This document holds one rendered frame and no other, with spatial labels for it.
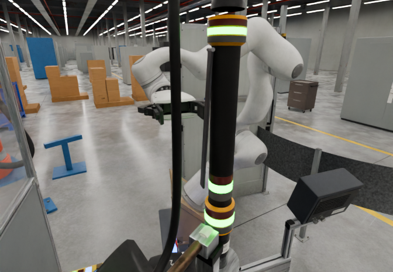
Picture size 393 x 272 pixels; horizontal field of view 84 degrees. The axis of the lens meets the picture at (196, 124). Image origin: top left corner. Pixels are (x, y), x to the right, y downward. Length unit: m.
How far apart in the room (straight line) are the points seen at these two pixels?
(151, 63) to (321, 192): 0.82
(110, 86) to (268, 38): 7.20
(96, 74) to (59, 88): 2.12
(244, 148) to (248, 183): 1.97
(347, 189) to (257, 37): 0.73
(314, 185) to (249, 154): 0.30
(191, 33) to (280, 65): 1.43
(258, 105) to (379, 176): 1.49
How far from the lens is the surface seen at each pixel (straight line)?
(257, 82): 0.91
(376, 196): 2.31
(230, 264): 0.41
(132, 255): 0.47
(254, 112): 0.92
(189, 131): 2.27
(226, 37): 0.25
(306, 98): 7.11
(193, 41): 2.14
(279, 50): 0.81
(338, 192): 1.11
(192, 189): 1.05
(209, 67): 0.26
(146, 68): 0.64
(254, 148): 0.96
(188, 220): 1.06
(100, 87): 7.75
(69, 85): 9.43
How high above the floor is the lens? 1.77
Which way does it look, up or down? 19 degrees down
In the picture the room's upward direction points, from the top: straight up
